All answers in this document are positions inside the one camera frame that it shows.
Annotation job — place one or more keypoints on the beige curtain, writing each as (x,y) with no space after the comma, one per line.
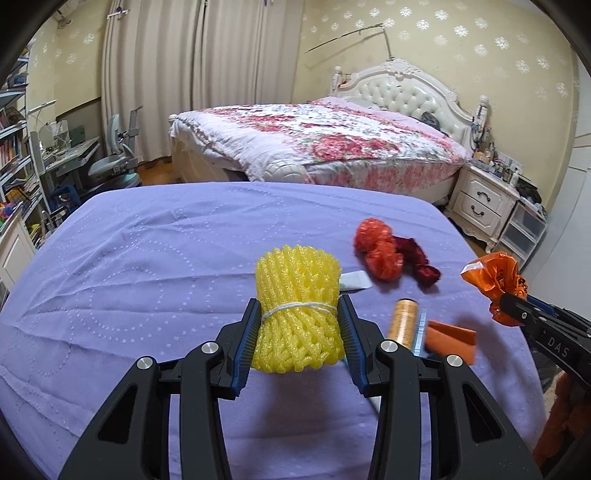
(207,60)

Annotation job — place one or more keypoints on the orange snack wrapper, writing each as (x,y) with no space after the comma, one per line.
(494,272)

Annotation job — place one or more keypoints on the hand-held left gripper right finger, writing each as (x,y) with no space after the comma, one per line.
(356,369)

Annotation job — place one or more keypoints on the white squeeze tube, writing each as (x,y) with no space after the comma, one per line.
(355,281)

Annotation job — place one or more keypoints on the plastic drawer unit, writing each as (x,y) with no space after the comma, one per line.
(521,230)

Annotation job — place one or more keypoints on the orange-red plastic bag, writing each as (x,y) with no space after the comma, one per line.
(376,244)

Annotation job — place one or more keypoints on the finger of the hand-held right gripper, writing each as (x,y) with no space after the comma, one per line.
(515,309)
(547,307)

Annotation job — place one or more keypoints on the floral quilt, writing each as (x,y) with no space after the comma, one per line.
(323,134)

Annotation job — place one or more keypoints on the thin rod on wall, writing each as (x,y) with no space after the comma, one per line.
(346,38)

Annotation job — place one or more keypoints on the white wardrobe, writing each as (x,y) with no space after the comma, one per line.
(579,194)

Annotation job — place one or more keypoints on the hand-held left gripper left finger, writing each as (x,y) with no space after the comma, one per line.
(242,369)

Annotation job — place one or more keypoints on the person's right forearm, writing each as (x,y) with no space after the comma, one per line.
(561,415)

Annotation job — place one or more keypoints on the grey study desk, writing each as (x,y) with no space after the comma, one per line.
(69,154)

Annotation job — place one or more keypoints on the purple dotted cloth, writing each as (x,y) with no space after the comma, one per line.
(138,277)

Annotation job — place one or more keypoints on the yellow foam fruit net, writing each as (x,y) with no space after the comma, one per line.
(295,286)

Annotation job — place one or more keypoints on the white bed with tufted headboard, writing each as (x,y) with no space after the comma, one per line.
(406,92)

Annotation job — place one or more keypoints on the grey desk chair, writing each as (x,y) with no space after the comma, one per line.
(111,166)

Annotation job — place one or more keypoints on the bottles on nightstand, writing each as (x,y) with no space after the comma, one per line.
(496,166)

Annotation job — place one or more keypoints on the gold cylindrical bottle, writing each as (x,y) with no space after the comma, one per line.
(402,323)

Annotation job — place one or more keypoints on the white nightstand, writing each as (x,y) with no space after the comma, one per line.
(480,198)

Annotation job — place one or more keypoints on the dark cloth on bed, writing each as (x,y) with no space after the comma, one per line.
(431,120)

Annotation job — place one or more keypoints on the clear plastic strip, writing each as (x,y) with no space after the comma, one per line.
(421,332)

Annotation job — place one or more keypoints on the black bag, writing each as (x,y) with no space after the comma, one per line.
(531,194)

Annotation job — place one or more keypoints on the dark red plastic bag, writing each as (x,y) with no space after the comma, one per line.
(415,258)

